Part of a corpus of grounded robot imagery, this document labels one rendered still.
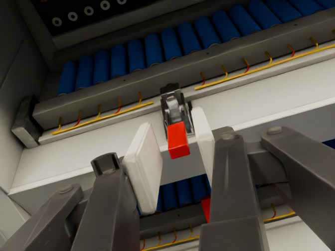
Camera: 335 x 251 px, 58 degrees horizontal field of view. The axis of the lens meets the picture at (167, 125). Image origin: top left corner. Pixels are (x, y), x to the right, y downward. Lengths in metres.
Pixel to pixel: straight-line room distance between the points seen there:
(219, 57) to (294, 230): 0.22
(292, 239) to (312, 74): 0.19
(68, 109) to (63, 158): 0.05
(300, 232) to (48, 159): 0.28
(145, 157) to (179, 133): 0.05
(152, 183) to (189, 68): 0.15
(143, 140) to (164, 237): 0.26
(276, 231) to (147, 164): 0.26
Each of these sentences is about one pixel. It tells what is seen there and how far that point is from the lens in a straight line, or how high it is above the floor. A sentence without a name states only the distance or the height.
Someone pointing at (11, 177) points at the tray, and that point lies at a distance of 0.31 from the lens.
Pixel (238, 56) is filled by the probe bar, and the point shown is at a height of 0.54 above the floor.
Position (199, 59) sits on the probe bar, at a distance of 0.28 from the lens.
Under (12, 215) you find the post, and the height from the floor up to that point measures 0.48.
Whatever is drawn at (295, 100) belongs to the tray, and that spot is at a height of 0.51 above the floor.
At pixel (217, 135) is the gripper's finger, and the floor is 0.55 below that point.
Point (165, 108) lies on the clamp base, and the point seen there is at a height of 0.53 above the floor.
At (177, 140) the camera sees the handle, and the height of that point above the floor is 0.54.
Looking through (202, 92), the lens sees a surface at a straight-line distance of 0.28.
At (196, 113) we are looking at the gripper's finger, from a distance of 0.18.
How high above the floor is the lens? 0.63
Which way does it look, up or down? 27 degrees down
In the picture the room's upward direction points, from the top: 19 degrees counter-clockwise
